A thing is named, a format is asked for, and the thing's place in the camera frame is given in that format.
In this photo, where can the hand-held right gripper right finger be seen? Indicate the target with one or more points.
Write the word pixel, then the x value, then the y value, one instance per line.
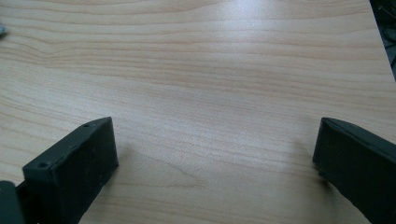
pixel 358 165

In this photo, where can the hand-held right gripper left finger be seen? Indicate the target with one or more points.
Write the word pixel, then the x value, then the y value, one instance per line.
pixel 74 168

